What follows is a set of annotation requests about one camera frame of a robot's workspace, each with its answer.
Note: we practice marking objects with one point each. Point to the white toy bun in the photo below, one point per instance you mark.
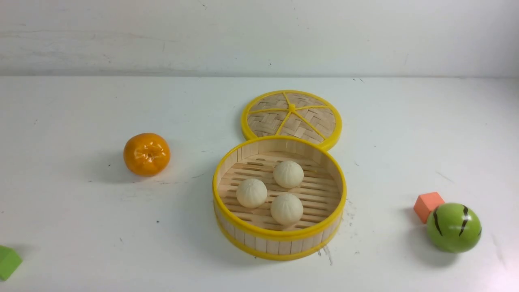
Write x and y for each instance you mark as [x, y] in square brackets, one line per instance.
[287, 209]
[288, 174]
[251, 193]

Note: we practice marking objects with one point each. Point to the green toy watermelon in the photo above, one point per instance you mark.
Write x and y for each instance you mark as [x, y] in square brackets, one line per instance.
[454, 228]

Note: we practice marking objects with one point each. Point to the orange toy tangerine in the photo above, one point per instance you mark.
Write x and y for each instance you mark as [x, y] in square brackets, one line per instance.
[146, 154]

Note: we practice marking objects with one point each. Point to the green wooden block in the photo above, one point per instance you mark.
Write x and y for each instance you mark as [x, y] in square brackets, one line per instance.
[9, 262]

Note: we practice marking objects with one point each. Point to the orange wooden block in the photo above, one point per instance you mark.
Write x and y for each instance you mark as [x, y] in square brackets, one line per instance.
[425, 205]

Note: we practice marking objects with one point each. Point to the yellow rimmed bamboo steamer tray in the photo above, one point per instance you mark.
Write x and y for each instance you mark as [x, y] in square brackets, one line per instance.
[323, 194]

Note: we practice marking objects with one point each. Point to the woven bamboo steamer lid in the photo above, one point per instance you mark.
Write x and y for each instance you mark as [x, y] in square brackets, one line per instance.
[292, 113]

